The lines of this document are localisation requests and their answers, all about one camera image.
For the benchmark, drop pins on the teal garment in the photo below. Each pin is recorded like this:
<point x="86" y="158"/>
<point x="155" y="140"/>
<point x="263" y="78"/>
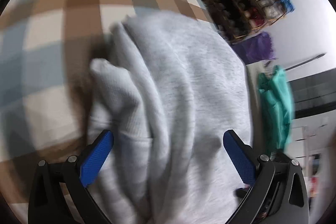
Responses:
<point x="277" y="109"/>

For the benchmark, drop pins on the purple bag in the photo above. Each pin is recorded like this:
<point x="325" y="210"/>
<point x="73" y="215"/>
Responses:
<point x="255" y="49"/>

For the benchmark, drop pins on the light grey hoodie sweatshirt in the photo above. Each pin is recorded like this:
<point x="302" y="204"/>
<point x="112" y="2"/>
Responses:
<point x="169" y="90"/>

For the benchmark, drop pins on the plaid blue brown bedsheet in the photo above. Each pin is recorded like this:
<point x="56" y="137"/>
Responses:
<point x="46" y="48"/>

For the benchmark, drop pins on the wooden shoe rack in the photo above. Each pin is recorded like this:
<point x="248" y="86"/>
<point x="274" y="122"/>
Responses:
<point x="238" y="19"/>

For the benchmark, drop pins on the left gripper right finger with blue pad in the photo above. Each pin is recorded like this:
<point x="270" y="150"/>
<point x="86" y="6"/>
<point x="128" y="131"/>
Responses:
<point x="277" y="191"/>

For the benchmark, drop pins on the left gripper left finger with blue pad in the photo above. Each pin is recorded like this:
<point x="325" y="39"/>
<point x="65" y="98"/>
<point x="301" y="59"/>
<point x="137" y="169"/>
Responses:
<point x="47" y="203"/>

